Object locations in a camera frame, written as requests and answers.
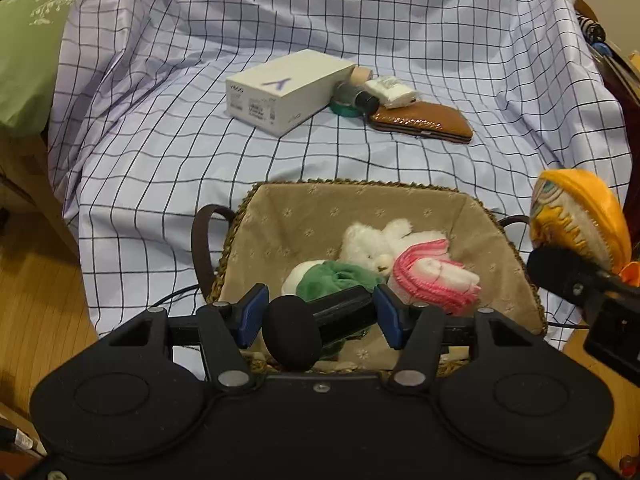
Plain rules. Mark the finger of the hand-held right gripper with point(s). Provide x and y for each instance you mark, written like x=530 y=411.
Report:
x=555 y=272

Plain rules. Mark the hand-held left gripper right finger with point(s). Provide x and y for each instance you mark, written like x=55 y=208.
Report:
x=390 y=317

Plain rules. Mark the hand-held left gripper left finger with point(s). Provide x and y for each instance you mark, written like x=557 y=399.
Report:
x=252 y=315

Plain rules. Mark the black makeup brush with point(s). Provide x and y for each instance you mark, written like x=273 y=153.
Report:
x=340 y=312

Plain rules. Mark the pink and white knitted item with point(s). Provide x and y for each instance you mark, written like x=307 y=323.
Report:
x=425 y=280

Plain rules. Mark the green plush frog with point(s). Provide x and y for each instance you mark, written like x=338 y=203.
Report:
x=330 y=280

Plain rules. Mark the orange embroidered pouch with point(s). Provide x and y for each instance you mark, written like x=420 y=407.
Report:
x=595 y=210

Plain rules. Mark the woven basket with fabric lining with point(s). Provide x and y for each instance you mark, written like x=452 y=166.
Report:
x=280 y=225

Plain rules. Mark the grey-green bottle with black cap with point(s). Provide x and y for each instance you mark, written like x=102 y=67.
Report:
x=350 y=94

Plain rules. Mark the checked pale bed sheet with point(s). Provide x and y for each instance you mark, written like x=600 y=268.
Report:
x=200 y=160

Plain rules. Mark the brown leather wallet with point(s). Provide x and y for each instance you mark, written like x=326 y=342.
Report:
x=430 y=120

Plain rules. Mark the wooden chair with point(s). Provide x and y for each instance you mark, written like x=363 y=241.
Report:
x=620 y=70

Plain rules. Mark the teal round object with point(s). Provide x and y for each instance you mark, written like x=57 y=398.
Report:
x=342 y=110

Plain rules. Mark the white tissue packet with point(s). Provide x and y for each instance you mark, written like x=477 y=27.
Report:
x=392 y=91

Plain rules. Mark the white cardboard box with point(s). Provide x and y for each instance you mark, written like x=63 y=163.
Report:
x=280 y=85

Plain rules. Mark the beige makeup sponge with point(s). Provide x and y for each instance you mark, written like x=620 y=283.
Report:
x=360 y=76

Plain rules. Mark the black and white patterned object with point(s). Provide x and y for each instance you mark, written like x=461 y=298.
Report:
x=591 y=29

